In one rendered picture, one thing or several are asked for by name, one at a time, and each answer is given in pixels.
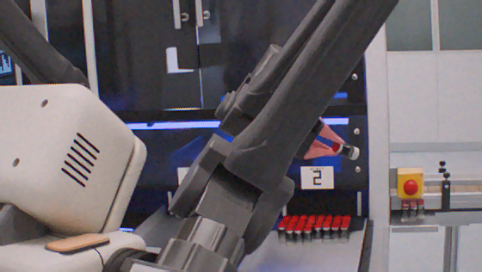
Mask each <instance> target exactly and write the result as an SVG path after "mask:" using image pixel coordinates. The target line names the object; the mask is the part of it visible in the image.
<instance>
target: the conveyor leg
mask: <svg viewBox="0 0 482 272"><path fill-rule="evenodd" d="M439 226H445V235H444V254H443V271H442V272H459V264H460V226H470V224H440V225H439Z"/></svg>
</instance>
